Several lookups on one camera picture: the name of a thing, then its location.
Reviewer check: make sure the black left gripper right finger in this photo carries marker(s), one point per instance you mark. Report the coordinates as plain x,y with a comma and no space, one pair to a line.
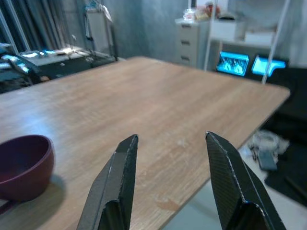
230,182

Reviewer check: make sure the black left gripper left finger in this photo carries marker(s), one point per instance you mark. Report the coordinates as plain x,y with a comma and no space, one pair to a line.
112,182

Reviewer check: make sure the maroon bowl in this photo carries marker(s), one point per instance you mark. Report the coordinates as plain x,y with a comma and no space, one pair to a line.
26,167

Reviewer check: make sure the black cabinet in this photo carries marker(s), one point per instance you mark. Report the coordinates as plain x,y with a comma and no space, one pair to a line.
291,100

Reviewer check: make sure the blue-lit storage bin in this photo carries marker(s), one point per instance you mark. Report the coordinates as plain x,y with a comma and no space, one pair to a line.
232,63
263,64

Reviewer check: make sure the black hard case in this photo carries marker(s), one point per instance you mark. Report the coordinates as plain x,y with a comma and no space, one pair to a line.
69,63

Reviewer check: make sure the white metal shelf rack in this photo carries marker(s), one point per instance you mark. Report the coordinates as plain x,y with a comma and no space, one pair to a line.
209,48

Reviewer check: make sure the black bag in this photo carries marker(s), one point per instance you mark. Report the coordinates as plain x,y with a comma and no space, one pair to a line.
14,74

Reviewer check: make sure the white drawer cabinet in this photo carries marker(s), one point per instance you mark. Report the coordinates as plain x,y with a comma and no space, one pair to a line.
188,40

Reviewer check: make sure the white panel on stand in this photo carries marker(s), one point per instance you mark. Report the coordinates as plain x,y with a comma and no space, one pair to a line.
97,33

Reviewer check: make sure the white box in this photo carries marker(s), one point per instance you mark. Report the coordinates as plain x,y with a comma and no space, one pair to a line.
227,28

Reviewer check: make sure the food packages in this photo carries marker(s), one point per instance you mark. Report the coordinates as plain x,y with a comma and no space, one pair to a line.
200,12

